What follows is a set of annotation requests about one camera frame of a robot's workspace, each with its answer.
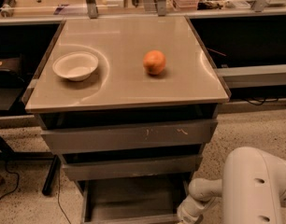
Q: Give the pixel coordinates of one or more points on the white paper bowl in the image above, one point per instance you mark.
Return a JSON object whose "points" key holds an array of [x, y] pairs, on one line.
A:
{"points": [[75, 66]]}

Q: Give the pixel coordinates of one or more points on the grey metal rail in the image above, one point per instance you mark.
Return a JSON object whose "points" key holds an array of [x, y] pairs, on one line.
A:
{"points": [[253, 76]]}

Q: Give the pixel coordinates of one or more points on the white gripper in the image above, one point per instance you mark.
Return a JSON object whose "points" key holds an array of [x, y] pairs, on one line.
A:
{"points": [[186, 215]]}

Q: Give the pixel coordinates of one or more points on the orange fruit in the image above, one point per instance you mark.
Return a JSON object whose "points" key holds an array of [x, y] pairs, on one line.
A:
{"points": [[154, 62]]}

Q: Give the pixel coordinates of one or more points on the black table leg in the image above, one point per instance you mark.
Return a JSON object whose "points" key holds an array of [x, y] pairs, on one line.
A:
{"points": [[47, 187]]}

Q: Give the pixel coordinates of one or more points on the black bag on shelf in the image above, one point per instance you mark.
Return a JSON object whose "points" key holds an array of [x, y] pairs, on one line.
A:
{"points": [[11, 73]]}

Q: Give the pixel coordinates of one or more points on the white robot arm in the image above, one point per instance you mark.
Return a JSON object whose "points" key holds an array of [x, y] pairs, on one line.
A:
{"points": [[252, 189]]}

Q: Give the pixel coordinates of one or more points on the grey drawer cabinet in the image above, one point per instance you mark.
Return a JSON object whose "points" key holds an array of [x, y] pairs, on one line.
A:
{"points": [[120, 91]]}

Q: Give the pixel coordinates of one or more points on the grey bottom drawer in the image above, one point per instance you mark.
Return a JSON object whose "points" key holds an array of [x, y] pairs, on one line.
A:
{"points": [[133, 200]]}

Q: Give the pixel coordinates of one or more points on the grey drawer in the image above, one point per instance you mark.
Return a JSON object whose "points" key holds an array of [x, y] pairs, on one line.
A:
{"points": [[132, 136], [133, 200], [132, 168]]}

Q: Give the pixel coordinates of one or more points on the grey top drawer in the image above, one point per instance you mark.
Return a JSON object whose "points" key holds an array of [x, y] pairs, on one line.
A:
{"points": [[132, 136]]}

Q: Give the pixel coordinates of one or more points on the grey middle drawer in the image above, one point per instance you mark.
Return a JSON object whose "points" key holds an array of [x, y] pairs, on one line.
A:
{"points": [[132, 168]]}

